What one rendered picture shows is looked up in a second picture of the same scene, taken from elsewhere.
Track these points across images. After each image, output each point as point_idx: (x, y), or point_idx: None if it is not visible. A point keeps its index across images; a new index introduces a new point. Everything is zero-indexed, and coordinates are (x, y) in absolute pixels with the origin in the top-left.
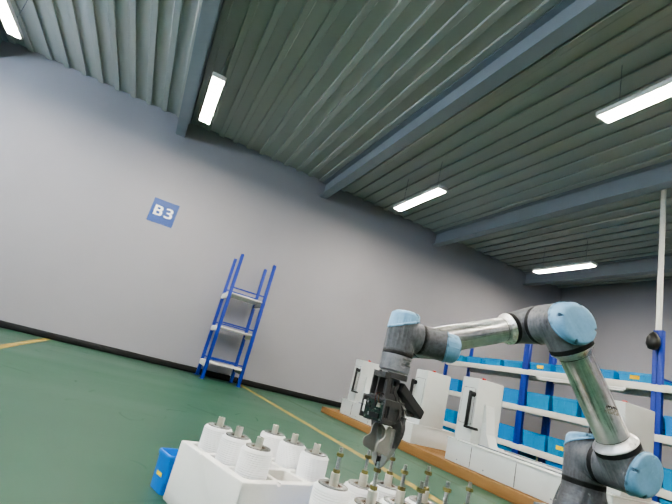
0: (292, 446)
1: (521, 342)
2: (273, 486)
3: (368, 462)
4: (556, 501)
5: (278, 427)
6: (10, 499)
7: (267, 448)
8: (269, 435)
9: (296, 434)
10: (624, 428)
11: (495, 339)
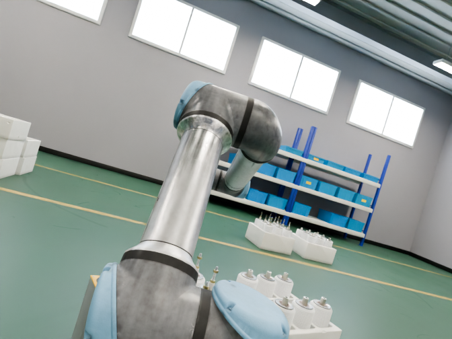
0: (292, 301)
1: (249, 155)
2: None
3: (213, 274)
4: None
5: (323, 300)
6: (228, 280)
7: (251, 278)
8: (311, 300)
9: (303, 296)
10: (145, 228)
11: (238, 160)
